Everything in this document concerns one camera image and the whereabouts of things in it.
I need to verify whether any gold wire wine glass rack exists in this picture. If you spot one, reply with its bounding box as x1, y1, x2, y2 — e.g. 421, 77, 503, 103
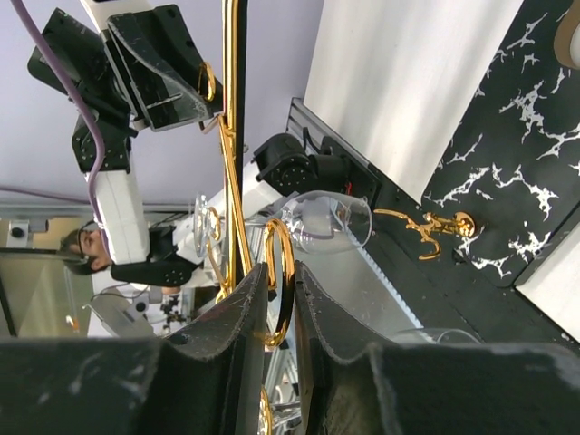
197, 0, 580, 435

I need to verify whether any clear wine glass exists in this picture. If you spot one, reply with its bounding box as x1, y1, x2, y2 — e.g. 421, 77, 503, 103
173, 190, 372, 263

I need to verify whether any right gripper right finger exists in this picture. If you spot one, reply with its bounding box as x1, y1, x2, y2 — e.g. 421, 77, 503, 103
295, 262, 579, 434

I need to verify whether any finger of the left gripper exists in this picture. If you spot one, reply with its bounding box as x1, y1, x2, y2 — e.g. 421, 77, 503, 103
107, 5, 223, 131

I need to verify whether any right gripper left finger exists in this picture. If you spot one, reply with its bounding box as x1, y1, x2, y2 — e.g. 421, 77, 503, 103
1, 264, 268, 434

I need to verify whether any person with glasses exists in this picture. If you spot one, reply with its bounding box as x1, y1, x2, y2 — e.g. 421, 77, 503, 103
59, 223, 112, 276

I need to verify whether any aluminium frame rail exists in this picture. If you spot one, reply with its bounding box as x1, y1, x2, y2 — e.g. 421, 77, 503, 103
285, 97, 369, 169

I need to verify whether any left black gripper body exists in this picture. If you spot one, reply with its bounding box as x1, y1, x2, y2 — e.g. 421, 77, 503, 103
42, 8, 131, 131

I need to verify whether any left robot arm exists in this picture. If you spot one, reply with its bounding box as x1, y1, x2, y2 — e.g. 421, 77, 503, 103
4, 1, 323, 203

